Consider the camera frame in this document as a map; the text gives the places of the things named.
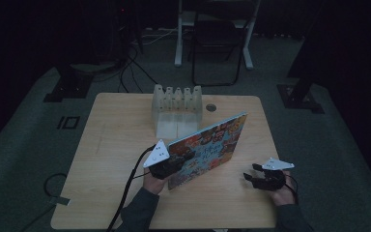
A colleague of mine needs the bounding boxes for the white book rack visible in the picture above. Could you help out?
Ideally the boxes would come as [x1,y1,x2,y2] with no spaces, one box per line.
[151,83,204,140]

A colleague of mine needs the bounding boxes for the person's left hand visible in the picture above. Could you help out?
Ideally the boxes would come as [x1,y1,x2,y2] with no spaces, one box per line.
[142,168,169,196]

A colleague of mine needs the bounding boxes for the white floor cable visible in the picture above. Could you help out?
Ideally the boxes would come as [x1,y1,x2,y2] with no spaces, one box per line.
[134,28,179,46]

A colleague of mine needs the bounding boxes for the white desk frame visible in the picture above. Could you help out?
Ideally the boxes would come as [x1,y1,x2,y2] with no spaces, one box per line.
[174,0,262,71]

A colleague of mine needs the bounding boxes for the colourful picture book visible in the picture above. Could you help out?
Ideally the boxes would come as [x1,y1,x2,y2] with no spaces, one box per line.
[166,110,248,191]

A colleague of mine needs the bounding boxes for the black floor cables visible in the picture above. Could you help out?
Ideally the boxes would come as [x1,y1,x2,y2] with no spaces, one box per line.
[118,44,159,95]

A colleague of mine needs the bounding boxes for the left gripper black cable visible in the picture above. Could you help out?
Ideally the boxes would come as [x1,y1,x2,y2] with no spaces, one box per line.
[105,144,157,232]

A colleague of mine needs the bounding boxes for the person's right hand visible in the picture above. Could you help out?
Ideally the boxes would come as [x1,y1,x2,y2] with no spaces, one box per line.
[270,170,299,207]

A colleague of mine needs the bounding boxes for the black stand base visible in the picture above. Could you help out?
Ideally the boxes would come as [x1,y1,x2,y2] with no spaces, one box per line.
[276,76,326,115]
[43,64,95,103]

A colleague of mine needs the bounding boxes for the black floor cable loop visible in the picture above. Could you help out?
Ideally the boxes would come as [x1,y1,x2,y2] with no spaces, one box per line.
[18,172,69,232]

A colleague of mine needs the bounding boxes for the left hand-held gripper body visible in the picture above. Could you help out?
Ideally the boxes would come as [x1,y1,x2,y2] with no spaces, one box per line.
[142,138,176,181]

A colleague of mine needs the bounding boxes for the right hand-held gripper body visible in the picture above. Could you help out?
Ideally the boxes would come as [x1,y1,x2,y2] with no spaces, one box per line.
[253,157,296,190]

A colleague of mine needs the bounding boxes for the grey floor tape piece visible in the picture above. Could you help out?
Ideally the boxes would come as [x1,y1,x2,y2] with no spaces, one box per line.
[47,195,71,207]

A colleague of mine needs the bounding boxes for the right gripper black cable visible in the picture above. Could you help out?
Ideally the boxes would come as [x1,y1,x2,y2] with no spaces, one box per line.
[283,173,300,206]

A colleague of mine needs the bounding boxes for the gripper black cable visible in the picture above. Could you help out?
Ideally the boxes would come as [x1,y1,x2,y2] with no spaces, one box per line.
[105,144,157,232]
[283,173,300,206]

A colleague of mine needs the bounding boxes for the black folding chair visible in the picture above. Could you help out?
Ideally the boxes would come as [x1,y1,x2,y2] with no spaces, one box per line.
[190,12,243,88]

